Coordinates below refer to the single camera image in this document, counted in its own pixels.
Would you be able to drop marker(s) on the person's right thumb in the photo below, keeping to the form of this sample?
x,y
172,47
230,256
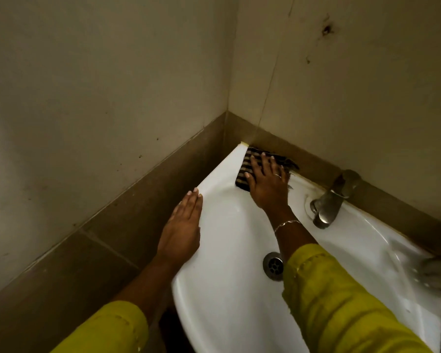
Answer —
x,y
250,181

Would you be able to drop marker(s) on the person's left hand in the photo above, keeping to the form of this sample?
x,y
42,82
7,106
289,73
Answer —
x,y
180,235

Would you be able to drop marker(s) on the person's right little finger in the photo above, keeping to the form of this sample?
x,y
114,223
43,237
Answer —
x,y
285,176

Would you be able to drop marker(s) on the person's left fingers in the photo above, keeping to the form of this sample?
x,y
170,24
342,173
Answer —
x,y
189,207

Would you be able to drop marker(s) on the white ceramic sink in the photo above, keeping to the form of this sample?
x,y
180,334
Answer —
x,y
235,283

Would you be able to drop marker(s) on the metal sink drain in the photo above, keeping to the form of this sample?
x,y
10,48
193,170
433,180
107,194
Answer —
x,y
273,266

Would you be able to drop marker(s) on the person's right hand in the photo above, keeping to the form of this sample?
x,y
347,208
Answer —
x,y
269,187

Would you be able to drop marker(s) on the person's left forearm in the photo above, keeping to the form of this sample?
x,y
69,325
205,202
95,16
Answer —
x,y
132,301

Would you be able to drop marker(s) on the person's right forearm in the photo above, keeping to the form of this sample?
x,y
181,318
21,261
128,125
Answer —
x,y
327,290

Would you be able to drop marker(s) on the dark striped cleaning cloth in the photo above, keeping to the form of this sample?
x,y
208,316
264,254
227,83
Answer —
x,y
248,167

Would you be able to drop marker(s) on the person's right middle finger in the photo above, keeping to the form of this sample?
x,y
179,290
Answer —
x,y
267,164

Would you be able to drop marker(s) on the chrome faucet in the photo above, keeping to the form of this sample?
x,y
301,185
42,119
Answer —
x,y
330,202

